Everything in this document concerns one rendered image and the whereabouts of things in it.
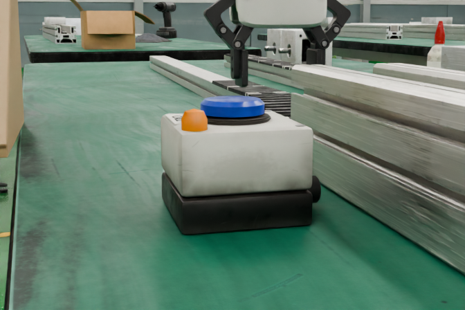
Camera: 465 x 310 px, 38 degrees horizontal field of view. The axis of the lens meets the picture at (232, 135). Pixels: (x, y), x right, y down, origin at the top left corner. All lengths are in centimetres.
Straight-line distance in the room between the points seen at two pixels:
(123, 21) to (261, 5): 202
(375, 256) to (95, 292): 14
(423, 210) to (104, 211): 20
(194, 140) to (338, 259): 10
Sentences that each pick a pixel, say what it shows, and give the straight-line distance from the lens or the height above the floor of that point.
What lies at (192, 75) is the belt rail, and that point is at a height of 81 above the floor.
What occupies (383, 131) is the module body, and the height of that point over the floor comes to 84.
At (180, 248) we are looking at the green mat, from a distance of 37.
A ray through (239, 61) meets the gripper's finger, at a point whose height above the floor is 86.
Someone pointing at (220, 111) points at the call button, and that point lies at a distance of 40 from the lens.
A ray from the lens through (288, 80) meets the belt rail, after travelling 125.
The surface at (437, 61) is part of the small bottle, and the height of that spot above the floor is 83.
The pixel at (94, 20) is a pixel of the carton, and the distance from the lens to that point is 272.
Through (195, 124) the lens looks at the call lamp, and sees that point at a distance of 38.
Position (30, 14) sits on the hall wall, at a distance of 1153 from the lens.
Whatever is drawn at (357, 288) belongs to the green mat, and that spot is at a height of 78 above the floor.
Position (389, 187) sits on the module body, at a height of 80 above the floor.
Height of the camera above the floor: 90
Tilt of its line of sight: 10 degrees down
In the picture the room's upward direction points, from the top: straight up
